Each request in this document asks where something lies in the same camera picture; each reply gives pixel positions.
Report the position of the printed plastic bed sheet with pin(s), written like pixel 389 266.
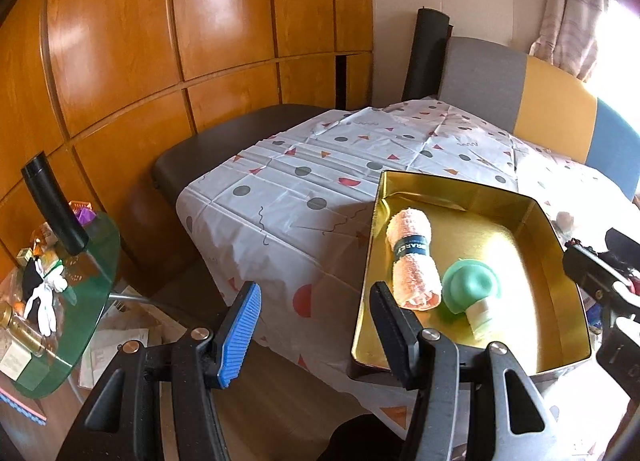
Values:
pixel 300 176

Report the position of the grey yellow blue headboard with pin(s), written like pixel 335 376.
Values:
pixel 550 101

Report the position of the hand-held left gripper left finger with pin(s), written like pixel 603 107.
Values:
pixel 240 336

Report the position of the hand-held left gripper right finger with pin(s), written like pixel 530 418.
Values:
pixel 395 331

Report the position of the gold bottle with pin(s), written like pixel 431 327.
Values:
pixel 22 328

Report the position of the pink towel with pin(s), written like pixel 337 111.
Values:
pixel 410 281

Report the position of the black cylinder bottle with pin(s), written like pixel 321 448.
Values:
pixel 55 206

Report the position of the wooden wardrobe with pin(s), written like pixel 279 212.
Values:
pixel 125 41

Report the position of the gold tin tray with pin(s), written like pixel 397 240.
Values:
pixel 525 266

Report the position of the black padded post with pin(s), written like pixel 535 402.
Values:
pixel 425 56

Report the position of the black and white plush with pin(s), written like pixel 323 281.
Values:
pixel 45 293

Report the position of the dark cloth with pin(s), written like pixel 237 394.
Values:
pixel 365 438

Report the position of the papers on floor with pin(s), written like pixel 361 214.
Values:
pixel 130 336

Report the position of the purple gift box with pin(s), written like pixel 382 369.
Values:
pixel 82 215

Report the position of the green mushroom squishy toy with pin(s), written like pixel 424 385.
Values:
pixel 467 283

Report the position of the beige patterned curtain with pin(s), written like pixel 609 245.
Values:
pixel 570 16

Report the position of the dark brown padded bench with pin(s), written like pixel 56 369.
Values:
pixel 225 141

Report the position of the green glass side table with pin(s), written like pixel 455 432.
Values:
pixel 85 321

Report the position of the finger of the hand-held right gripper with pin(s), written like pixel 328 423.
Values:
pixel 595 273

